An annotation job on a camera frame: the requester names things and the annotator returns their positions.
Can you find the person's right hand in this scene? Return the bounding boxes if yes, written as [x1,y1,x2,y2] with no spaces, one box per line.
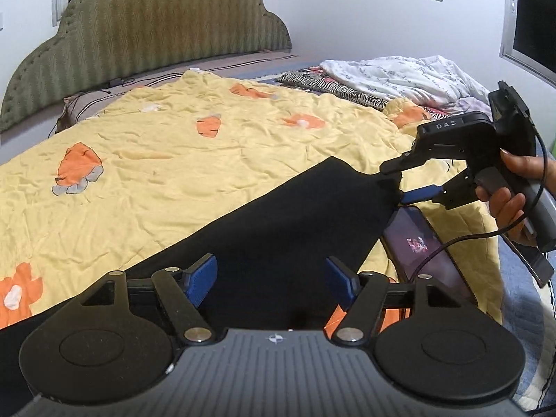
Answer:
[475,149,551,245]

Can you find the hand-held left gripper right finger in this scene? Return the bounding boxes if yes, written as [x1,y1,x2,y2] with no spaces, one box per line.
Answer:
[324,256,468,343]

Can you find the black smartphone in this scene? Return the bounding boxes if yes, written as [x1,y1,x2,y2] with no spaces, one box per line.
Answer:
[381,205,479,310]

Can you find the white printed quilt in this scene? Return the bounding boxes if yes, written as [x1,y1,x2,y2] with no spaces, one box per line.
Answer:
[319,55,494,110]

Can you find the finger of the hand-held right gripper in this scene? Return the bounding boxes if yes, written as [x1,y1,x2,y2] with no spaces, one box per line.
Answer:
[399,169,479,214]
[379,149,468,177]

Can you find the blue patterned sheet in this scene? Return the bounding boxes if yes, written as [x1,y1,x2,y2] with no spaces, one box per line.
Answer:
[494,237,556,417]

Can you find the zebra striped cloth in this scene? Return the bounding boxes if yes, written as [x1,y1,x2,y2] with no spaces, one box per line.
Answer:
[275,67,453,119]

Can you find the green padded headboard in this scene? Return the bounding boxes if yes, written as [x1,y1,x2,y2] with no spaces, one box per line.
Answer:
[0,0,293,133]

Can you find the dark window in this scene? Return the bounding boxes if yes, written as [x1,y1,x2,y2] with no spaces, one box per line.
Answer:
[499,0,556,82]

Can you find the grey striped bed sheet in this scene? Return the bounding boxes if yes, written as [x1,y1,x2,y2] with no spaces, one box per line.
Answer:
[63,50,323,122]

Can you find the black pants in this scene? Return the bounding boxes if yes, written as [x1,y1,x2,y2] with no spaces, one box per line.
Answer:
[0,155,406,417]

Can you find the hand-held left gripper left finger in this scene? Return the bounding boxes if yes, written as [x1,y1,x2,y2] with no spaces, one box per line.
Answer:
[76,253,219,342]

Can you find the yellow carrot print blanket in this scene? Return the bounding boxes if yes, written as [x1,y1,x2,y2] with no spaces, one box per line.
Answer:
[0,69,505,332]

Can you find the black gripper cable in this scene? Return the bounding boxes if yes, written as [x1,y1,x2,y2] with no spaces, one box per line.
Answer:
[407,128,549,281]

